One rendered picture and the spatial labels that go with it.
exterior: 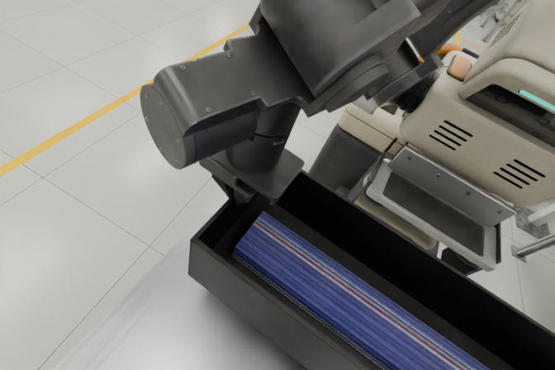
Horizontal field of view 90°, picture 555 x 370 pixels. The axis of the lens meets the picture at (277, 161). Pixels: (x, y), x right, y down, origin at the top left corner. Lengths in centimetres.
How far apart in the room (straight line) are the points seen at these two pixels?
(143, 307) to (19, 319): 95
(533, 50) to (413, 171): 26
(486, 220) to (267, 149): 51
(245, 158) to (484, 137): 42
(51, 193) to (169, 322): 121
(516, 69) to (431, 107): 14
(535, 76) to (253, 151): 35
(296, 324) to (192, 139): 22
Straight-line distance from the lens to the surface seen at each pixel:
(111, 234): 143
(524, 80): 46
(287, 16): 18
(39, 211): 156
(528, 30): 49
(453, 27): 42
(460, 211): 66
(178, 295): 48
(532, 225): 263
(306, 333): 32
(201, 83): 17
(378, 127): 90
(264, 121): 22
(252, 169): 27
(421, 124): 57
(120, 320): 48
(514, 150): 59
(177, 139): 17
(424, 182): 62
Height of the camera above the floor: 126
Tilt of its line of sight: 49 degrees down
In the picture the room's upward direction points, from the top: 22 degrees clockwise
